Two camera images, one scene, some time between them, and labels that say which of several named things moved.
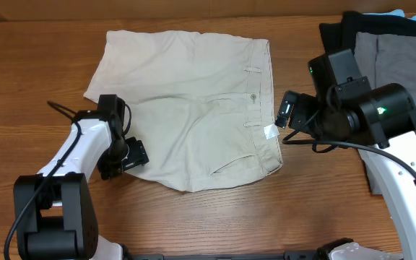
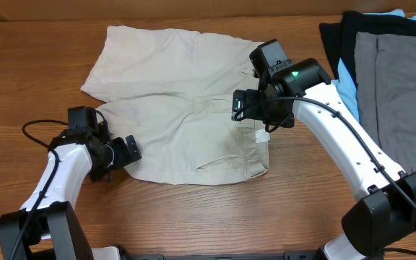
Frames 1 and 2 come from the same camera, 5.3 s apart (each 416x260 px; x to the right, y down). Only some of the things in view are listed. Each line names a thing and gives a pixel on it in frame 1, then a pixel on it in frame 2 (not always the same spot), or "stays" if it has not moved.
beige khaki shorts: (201, 102) stays
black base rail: (287, 256) stays
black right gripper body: (305, 107) → (256, 107)
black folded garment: (336, 36) stays
